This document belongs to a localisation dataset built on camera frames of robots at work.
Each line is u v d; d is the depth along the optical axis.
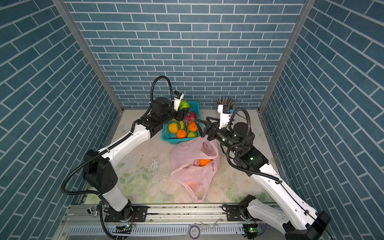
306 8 0.71
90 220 0.72
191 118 1.05
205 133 0.54
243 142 0.44
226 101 1.08
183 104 0.77
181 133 1.02
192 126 0.99
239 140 0.46
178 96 0.68
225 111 0.53
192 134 0.98
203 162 0.87
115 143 0.49
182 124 1.08
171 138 1.02
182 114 0.72
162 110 0.61
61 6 0.70
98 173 0.44
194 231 0.70
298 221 0.38
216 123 0.53
